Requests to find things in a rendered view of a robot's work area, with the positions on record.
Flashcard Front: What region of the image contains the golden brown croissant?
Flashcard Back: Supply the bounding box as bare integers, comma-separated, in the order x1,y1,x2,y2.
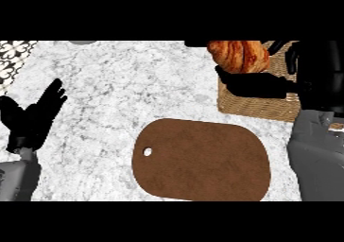
205,40,273,75

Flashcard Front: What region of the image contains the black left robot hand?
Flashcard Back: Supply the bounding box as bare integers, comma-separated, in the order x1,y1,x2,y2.
0,78,68,155

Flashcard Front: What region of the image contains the brown wooden cutting board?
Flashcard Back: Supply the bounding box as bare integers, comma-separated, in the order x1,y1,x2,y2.
131,117,273,202

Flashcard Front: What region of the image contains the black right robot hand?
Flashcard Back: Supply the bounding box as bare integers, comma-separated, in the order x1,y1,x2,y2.
214,40,344,119

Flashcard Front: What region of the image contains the woven wicker basket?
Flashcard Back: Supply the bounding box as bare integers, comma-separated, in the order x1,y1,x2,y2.
215,40,344,130

